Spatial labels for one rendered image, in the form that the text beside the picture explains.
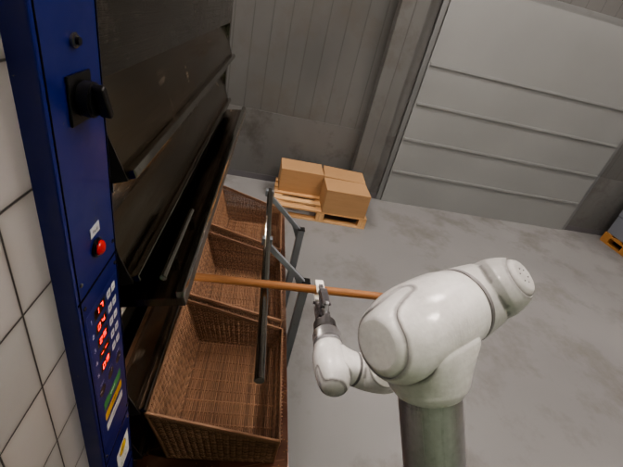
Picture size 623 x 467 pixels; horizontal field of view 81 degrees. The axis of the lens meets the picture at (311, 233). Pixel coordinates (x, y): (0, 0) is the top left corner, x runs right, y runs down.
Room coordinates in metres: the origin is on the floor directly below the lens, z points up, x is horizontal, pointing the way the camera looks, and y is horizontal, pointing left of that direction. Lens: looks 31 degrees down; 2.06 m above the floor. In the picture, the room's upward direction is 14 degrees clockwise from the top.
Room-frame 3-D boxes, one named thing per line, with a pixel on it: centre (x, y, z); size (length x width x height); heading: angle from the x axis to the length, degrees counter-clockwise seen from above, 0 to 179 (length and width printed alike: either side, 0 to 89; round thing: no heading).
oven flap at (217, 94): (1.48, 0.58, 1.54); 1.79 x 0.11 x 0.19; 12
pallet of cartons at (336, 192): (4.09, 0.02, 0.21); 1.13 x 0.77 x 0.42; 102
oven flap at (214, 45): (1.48, 0.58, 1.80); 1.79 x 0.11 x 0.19; 12
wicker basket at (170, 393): (0.96, 0.20, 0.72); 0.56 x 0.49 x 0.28; 10
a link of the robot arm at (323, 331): (0.83, -0.13, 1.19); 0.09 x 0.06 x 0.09; 103
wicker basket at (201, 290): (1.54, 0.32, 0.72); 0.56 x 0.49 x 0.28; 12
